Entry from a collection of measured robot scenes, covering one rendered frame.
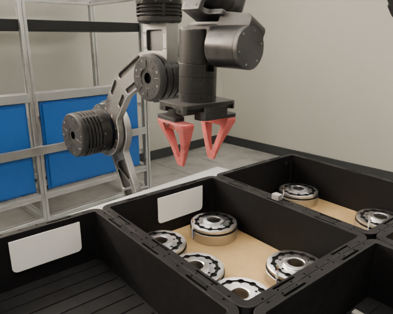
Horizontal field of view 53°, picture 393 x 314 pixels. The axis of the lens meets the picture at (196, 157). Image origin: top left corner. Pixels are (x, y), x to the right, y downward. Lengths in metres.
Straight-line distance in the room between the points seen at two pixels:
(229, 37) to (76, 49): 3.14
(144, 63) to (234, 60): 0.71
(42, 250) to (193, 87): 0.40
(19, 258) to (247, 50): 0.51
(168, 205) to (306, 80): 3.40
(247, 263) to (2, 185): 1.97
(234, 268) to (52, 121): 1.99
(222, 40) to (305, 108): 3.68
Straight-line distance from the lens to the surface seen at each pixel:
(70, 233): 0.78
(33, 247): 0.76
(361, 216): 0.97
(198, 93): 0.58
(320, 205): 1.08
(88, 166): 2.77
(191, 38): 0.57
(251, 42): 0.54
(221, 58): 0.54
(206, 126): 0.65
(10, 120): 2.50
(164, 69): 1.16
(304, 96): 4.18
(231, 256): 0.81
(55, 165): 2.66
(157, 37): 1.22
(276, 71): 4.35
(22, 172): 2.58
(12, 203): 2.61
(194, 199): 0.91
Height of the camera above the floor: 1.25
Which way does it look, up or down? 17 degrees down
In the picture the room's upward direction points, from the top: straight up
